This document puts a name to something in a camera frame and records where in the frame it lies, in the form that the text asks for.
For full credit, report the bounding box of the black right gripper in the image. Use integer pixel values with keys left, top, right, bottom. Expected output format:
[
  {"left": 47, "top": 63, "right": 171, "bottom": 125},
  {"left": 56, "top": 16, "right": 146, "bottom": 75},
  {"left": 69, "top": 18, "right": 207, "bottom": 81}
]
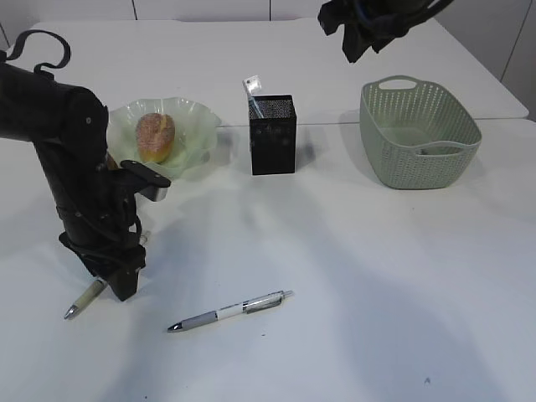
[{"left": 317, "top": 0, "right": 432, "bottom": 64}]

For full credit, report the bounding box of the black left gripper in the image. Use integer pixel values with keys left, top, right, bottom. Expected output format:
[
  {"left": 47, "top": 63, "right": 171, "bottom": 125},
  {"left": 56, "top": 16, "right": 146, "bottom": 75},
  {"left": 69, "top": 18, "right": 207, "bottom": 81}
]
[{"left": 54, "top": 162, "right": 147, "bottom": 302}]

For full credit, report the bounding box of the beige pen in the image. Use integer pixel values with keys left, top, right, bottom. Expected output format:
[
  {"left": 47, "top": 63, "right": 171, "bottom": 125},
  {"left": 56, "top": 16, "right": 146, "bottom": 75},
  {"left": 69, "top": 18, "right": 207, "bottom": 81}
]
[{"left": 63, "top": 229, "right": 152, "bottom": 322}]

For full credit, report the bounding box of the clear plastic ruler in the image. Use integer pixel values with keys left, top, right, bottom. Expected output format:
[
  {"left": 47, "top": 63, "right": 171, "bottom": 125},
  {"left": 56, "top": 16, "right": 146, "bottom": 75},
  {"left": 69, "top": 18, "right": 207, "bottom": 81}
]
[{"left": 242, "top": 75, "right": 262, "bottom": 97}]

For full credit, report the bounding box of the grey white pen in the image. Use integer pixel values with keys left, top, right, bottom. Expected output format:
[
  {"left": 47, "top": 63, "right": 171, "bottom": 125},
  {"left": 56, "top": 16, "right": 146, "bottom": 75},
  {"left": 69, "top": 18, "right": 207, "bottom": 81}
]
[{"left": 167, "top": 290, "right": 294, "bottom": 333}]

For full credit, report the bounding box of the sugared bread roll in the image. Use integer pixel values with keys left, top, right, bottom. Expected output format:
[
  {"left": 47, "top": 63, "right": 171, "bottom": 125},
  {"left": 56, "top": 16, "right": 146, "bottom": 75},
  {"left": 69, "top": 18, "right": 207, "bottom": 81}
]
[{"left": 136, "top": 113, "right": 176, "bottom": 163}]

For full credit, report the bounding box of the brown Nescafe coffee bottle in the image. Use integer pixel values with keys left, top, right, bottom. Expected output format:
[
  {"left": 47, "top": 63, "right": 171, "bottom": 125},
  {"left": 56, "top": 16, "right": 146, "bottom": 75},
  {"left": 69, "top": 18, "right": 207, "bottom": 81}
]
[{"left": 106, "top": 152, "right": 119, "bottom": 171}]

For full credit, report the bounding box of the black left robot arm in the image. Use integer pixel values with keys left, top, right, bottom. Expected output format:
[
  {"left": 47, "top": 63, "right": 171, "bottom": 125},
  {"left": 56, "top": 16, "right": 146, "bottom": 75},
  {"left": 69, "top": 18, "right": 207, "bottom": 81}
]
[{"left": 1, "top": 30, "right": 151, "bottom": 302}]

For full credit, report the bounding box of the green plastic woven basket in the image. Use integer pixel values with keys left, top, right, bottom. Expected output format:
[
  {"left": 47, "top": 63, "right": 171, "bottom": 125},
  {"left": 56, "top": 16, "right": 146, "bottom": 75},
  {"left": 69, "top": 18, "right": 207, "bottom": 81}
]
[{"left": 359, "top": 75, "right": 482, "bottom": 190}]

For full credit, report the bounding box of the black mesh pen holder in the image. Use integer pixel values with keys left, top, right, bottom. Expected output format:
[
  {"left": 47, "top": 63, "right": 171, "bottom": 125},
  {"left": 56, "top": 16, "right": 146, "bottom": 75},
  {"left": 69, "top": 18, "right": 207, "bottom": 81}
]
[{"left": 249, "top": 95, "right": 297, "bottom": 175}]

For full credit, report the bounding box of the green wavy glass bowl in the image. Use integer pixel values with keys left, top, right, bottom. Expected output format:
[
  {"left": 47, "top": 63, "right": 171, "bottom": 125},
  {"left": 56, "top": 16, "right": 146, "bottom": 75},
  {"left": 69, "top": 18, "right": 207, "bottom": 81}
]
[{"left": 107, "top": 97, "right": 221, "bottom": 180}]

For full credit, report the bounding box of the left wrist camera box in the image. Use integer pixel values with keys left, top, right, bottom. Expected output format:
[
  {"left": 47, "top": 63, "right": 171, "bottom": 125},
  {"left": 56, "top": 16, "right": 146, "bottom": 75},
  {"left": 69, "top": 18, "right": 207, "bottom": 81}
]
[{"left": 120, "top": 160, "right": 171, "bottom": 202}]

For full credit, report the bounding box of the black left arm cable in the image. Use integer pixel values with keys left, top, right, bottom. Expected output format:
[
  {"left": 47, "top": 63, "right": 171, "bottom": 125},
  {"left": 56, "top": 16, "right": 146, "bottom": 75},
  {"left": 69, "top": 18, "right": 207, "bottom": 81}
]
[{"left": 6, "top": 29, "right": 143, "bottom": 256}]

